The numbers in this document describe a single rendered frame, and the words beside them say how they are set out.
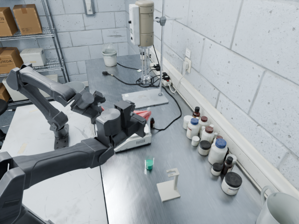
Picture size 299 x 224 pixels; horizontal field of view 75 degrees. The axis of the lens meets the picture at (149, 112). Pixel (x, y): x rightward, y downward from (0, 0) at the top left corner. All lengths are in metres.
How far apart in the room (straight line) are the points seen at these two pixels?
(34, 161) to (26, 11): 2.50
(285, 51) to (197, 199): 0.64
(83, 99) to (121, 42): 2.55
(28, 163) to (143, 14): 0.91
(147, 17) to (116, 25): 2.14
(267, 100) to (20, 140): 1.23
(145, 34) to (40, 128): 0.82
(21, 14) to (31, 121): 1.73
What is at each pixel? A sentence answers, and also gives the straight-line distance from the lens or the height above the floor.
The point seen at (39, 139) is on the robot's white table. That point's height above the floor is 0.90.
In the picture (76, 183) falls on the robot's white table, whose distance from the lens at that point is 0.97.
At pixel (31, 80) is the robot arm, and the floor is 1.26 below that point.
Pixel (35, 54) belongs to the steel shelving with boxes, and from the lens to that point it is 3.06.
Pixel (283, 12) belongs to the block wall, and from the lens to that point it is 0.85.
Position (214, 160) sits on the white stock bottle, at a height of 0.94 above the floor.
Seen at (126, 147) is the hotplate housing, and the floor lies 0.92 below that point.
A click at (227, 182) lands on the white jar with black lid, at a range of 0.90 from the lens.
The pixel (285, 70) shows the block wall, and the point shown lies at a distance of 0.83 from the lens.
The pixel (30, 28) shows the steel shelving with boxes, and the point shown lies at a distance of 2.92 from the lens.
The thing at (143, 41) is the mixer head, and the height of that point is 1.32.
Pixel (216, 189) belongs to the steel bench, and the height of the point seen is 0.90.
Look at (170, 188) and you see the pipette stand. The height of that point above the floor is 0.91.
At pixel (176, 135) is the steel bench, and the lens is 1.12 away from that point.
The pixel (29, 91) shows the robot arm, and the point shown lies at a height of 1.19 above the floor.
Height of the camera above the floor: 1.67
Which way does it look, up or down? 37 degrees down
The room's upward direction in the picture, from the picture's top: straight up
